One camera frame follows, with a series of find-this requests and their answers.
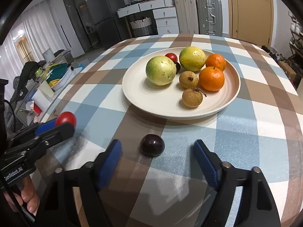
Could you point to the yellow-green guava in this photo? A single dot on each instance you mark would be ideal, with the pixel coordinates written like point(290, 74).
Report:
point(192, 58)

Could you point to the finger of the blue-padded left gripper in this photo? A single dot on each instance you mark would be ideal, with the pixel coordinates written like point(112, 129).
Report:
point(50, 138)
point(31, 131)

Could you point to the silver aluminium suitcase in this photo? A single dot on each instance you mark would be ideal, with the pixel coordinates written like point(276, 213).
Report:
point(210, 17)

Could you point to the rear orange tangerine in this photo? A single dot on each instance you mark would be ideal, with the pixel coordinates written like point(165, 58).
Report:
point(216, 60)

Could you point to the woven laundry basket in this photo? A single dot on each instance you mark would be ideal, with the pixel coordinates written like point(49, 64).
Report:
point(142, 27)

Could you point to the red tomato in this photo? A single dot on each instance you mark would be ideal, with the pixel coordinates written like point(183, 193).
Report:
point(66, 117)
point(172, 56)

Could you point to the wooden door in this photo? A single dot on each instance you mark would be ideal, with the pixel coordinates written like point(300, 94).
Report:
point(251, 21)

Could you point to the front orange tangerine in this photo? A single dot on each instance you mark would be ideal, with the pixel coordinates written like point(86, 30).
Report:
point(211, 79)

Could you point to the plaid checkered tablecloth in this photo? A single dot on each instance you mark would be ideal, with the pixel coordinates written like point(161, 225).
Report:
point(261, 127)

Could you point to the brown longan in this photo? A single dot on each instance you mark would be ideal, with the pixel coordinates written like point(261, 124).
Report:
point(188, 80)
point(192, 98)

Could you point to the beige ribbed suitcase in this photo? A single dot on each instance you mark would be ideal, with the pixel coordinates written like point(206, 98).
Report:
point(187, 16)

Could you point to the orange tangerine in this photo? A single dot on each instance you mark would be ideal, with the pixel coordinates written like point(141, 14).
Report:
point(216, 60)
point(211, 79)

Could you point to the large green guava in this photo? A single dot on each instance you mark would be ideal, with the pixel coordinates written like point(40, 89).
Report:
point(160, 70)

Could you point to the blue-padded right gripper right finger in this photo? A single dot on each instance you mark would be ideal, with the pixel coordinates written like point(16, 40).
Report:
point(257, 206)

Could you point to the cluttered side table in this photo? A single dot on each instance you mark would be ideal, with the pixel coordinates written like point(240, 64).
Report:
point(45, 80)

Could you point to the black refrigerator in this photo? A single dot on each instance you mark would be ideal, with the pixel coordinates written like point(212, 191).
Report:
point(96, 22)

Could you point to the dark plum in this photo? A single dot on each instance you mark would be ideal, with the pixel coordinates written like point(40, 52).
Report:
point(152, 145)
point(178, 66)

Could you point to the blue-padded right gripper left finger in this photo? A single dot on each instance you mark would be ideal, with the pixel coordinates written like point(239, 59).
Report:
point(58, 208)

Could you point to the person's left hand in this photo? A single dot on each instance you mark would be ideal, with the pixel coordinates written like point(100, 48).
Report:
point(28, 195)

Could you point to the white drawer desk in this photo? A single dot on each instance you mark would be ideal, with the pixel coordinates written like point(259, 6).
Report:
point(164, 14)

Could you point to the wooden shoe rack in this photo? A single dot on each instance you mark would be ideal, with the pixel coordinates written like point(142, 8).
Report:
point(296, 33)

